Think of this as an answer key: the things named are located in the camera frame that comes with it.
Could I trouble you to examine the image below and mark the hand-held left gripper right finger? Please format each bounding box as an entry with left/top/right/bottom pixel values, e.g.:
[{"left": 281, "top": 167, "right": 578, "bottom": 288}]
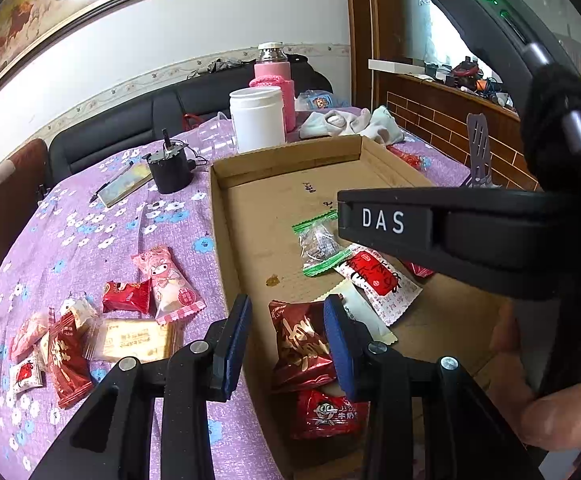
[{"left": 323, "top": 296, "right": 546, "bottom": 480}]

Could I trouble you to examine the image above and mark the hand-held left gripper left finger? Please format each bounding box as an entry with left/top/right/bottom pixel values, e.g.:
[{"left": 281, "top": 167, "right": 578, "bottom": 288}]
[{"left": 30, "top": 294, "right": 254, "bottom": 480}]

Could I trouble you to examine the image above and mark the dark red foil snack packet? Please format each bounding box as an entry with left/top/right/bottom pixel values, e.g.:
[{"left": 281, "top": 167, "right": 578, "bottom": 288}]
[{"left": 269, "top": 300, "right": 336, "bottom": 393}]

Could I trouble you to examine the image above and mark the white snack packet red label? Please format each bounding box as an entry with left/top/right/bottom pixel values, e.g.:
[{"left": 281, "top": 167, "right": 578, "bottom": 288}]
[{"left": 334, "top": 242, "right": 423, "bottom": 328}]

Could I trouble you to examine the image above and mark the pink cartoon snack packet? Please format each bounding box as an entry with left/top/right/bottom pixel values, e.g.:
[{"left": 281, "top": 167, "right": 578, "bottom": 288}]
[{"left": 131, "top": 245, "right": 206, "bottom": 326}]

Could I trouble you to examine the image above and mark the shallow cardboard box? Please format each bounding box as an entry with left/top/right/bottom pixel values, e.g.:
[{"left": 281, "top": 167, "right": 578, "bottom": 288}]
[{"left": 208, "top": 134, "right": 536, "bottom": 478}]

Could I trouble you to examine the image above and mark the person's right hand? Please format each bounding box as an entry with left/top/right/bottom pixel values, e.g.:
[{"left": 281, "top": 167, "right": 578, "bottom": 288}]
[{"left": 490, "top": 305, "right": 581, "bottom": 453}]

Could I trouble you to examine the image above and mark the cream snack packet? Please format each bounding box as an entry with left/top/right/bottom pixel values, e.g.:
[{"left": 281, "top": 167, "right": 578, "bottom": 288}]
[{"left": 323, "top": 280, "right": 398, "bottom": 346}]

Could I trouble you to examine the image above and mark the bright red cartoon packet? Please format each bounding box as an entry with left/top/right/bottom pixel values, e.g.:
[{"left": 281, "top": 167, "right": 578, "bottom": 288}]
[{"left": 290, "top": 389, "right": 371, "bottom": 441}]

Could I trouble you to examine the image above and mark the grey phone stand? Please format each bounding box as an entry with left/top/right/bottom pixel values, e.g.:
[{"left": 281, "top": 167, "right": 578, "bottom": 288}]
[{"left": 463, "top": 111, "right": 493, "bottom": 190}]

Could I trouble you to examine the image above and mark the red crinkled wrapper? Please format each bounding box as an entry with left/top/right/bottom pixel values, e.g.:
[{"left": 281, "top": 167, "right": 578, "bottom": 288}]
[{"left": 387, "top": 144, "right": 428, "bottom": 170}]

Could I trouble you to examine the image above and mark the beige biscuit packet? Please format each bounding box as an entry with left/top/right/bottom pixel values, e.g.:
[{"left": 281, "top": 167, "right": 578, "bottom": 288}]
[{"left": 88, "top": 319, "right": 184, "bottom": 365}]

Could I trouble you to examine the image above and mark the clear green-edged candy packet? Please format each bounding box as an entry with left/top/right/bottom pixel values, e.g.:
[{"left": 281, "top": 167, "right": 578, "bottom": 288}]
[{"left": 291, "top": 210, "right": 353, "bottom": 278}]

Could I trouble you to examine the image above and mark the small red candy packet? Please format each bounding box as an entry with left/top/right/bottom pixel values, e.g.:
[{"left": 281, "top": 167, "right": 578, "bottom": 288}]
[{"left": 102, "top": 280, "right": 152, "bottom": 316}]

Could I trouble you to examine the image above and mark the wooden brick-pattern cabinet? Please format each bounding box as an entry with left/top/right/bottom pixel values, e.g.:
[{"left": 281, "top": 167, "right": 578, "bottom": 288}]
[{"left": 343, "top": 0, "right": 541, "bottom": 191}]

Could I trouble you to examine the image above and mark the white candy packet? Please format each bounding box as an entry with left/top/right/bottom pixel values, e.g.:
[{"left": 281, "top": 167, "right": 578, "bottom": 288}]
[{"left": 60, "top": 296, "right": 102, "bottom": 341}]

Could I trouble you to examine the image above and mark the black red gadget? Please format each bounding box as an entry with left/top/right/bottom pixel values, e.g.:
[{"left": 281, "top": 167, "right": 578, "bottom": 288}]
[{"left": 450, "top": 57, "right": 481, "bottom": 78}]

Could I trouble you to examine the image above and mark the white cloth pile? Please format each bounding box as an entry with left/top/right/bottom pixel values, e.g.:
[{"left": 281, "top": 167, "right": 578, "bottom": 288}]
[{"left": 299, "top": 105, "right": 405, "bottom": 146}]

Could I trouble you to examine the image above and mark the white flat box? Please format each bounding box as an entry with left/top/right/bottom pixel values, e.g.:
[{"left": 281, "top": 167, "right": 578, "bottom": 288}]
[{"left": 369, "top": 58, "right": 426, "bottom": 73}]

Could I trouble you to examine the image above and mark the black round container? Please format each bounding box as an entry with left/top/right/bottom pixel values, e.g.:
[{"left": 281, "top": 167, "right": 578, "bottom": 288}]
[{"left": 143, "top": 130, "right": 208, "bottom": 194}]

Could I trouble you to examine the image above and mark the blue cartoon plastic bag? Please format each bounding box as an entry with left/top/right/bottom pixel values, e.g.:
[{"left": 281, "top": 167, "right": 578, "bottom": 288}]
[{"left": 300, "top": 90, "right": 335, "bottom": 111}]

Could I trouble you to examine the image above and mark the small pink snack packet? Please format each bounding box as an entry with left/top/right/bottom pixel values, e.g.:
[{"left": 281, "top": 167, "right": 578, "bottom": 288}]
[{"left": 9, "top": 312, "right": 51, "bottom": 363}]

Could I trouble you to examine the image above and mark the small white red packet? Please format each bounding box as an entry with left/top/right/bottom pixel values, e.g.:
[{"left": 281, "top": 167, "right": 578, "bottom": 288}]
[{"left": 9, "top": 357, "right": 45, "bottom": 396}]

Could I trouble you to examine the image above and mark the black pen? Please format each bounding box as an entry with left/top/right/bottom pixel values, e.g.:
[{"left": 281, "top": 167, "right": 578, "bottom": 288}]
[{"left": 89, "top": 160, "right": 134, "bottom": 203}]

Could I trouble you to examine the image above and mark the clear plastic cup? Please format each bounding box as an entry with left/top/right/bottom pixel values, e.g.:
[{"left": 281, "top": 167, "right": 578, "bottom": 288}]
[{"left": 196, "top": 112, "right": 238, "bottom": 156}]

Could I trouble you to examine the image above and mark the window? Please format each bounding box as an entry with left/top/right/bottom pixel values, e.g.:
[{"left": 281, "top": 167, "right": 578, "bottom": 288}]
[{"left": 405, "top": 0, "right": 471, "bottom": 61}]

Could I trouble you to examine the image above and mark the white plastic jar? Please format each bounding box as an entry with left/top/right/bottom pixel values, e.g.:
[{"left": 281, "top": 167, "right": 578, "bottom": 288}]
[{"left": 229, "top": 86, "right": 287, "bottom": 155}]

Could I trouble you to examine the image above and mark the black leather sofa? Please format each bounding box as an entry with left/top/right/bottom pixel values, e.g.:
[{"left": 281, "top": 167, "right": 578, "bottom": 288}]
[{"left": 48, "top": 52, "right": 333, "bottom": 181}]

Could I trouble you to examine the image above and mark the pink sleeved thermos bottle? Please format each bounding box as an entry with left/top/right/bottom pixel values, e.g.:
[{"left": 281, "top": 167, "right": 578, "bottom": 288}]
[{"left": 249, "top": 42, "right": 297, "bottom": 133}]

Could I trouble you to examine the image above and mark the brown armchair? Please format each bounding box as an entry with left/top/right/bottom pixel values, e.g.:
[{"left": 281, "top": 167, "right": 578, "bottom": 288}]
[{"left": 0, "top": 138, "right": 54, "bottom": 286}]

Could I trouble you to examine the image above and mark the grey garment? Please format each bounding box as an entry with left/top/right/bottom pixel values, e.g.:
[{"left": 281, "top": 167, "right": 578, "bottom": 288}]
[{"left": 198, "top": 59, "right": 244, "bottom": 75}]

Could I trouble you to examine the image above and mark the framed horse painting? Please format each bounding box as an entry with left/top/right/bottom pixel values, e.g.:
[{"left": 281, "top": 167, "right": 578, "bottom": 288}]
[{"left": 0, "top": 0, "right": 170, "bottom": 116}]

